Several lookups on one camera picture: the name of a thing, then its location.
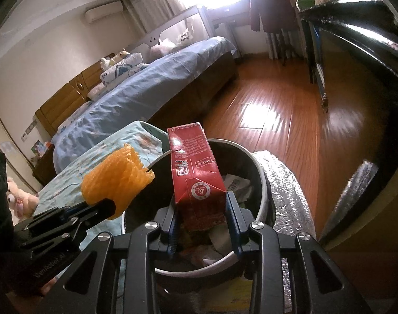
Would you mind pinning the small colourful picture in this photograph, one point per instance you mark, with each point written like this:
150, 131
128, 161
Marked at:
38, 148

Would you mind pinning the white plush toy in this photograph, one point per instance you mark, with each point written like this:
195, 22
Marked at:
115, 58

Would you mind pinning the brown wooden headboard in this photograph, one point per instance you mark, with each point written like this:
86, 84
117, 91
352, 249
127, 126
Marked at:
65, 101

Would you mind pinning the dark wooden nightstand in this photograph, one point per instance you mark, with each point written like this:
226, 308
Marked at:
43, 168

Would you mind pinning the dark hanging coat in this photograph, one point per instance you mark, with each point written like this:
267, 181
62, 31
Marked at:
274, 3

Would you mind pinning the white pillow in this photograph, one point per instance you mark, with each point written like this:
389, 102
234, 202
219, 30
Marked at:
95, 92

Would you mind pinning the white air conditioner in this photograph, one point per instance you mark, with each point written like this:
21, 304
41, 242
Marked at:
104, 11

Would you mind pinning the red drink carton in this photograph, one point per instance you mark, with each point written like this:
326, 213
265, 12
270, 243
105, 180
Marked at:
195, 176

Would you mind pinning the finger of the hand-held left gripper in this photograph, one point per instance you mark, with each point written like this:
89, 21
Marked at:
55, 232
97, 208

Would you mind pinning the grey curtain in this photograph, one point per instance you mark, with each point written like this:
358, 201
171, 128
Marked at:
153, 3

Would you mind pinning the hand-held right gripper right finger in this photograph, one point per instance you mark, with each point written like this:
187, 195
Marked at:
233, 224

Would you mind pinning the bed with blue sheet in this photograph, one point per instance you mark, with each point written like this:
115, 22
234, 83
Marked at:
153, 88

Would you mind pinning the folded blue white quilt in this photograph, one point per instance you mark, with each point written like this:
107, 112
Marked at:
123, 68

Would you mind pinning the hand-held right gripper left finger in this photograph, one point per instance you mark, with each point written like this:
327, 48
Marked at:
172, 225

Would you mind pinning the large orange foam net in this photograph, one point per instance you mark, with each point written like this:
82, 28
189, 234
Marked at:
120, 176

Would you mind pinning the white trash bin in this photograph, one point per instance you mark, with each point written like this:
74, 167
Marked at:
251, 186

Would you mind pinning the cream teddy bear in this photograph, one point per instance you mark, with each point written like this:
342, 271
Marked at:
21, 199

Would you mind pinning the grey bed rail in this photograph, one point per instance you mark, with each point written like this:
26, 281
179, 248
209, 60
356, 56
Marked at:
176, 29

